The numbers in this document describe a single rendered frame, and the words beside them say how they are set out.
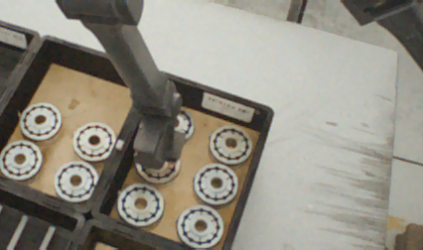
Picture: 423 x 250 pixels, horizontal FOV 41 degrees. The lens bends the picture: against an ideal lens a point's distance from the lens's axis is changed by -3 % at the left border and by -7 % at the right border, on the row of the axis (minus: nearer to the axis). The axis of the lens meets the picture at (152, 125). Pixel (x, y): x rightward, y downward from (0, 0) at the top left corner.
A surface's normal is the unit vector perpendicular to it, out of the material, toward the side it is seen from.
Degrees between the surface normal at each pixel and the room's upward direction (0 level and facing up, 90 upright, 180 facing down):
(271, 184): 0
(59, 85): 0
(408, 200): 0
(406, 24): 88
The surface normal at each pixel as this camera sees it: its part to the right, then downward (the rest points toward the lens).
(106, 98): 0.04, -0.50
